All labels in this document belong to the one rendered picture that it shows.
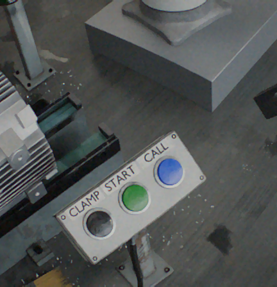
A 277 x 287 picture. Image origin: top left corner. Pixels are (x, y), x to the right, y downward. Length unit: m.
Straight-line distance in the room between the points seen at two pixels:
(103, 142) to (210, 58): 0.29
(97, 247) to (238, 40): 0.58
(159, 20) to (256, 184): 0.38
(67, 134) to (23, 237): 0.20
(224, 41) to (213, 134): 0.19
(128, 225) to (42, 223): 0.28
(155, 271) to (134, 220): 0.25
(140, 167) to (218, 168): 0.35
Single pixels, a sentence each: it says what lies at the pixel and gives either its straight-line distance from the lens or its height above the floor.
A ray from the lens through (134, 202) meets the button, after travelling 0.55.
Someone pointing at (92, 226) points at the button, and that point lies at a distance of 0.53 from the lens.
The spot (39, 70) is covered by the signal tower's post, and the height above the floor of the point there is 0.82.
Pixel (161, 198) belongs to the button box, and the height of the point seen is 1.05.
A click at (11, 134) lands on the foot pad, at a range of 0.63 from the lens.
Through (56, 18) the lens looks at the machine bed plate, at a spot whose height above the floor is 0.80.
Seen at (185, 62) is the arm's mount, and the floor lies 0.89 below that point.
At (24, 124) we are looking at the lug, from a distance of 0.63.
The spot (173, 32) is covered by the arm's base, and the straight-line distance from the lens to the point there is 0.98.
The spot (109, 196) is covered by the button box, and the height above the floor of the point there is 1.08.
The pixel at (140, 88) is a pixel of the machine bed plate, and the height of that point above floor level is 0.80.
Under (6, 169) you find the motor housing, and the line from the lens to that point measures 0.64.
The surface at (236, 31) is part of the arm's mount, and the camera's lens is 1.01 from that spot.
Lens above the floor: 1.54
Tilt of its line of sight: 53 degrees down
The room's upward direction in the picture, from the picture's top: 10 degrees counter-clockwise
